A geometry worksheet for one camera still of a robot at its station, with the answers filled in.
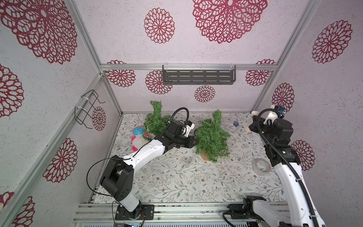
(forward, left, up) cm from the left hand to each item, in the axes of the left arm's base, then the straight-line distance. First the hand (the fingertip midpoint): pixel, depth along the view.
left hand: (198, 143), depth 80 cm
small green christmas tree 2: (-2, -6, +9) cm, 11 cm away
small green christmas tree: (+7, +24, +10) cm, 27 cm away
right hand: (+4, -25, +18) cm, 31 cm away
